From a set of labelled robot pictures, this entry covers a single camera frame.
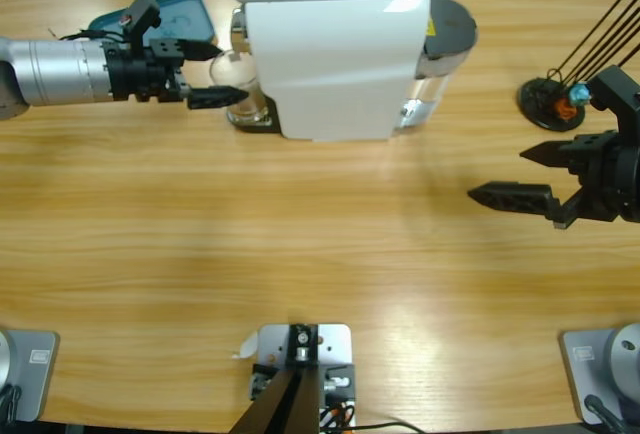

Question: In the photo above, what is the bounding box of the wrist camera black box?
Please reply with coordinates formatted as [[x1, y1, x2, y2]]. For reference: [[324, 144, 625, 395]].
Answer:
[[119, 0, 162, 50], [587, 64, 640, 145]]

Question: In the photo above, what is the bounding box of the white block with dark post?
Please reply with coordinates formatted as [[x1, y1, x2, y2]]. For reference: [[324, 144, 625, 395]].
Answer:
[[229, 322, 359, 434]]

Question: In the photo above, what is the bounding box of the teal plastic tray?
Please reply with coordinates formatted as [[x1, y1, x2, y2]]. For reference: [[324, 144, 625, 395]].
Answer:
[[88, 0, 217, 50]]

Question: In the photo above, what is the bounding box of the white paper tag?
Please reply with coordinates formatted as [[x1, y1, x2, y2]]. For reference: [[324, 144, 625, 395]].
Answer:
[[229, 331, 260, 361]]

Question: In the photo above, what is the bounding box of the clear water tank black lid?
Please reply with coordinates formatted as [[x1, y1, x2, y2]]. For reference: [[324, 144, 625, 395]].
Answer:
[[407, 0, 479, 105]]

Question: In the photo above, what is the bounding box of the base black cable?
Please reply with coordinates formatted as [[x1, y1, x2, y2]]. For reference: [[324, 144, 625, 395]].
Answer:
[[0, 383, 24, 425], [583, 393, 629, 434]]

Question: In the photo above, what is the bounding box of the orange cable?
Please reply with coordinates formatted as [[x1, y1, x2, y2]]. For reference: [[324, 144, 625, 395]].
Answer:
[[319, 401, 351, 428]]

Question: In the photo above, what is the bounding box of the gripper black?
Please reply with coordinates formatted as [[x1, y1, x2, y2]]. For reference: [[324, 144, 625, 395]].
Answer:
[[467, 131, 640, 228], [102, 38, 250, 110]]

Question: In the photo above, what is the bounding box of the thin black cable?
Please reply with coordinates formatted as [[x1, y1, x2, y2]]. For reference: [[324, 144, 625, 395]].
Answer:
[[349, 420, 426, 434]]

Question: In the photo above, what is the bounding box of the black capsule holder with rods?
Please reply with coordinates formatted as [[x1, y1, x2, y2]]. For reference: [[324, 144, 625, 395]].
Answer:
[[517, 0, 640, 133]]

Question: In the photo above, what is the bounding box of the white coffee machine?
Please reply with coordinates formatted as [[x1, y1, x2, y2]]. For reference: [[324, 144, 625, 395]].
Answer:
[[227, 0, 444, 144]]

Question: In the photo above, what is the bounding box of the clear drinking glass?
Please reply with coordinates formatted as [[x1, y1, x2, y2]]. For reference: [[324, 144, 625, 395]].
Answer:
[[208, 48, 269, 128]]

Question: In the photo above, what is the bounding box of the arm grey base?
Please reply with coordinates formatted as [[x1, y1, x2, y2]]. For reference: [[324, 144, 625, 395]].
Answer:
[[558, 322, 640, 425], [0, 329, 61, 423]]

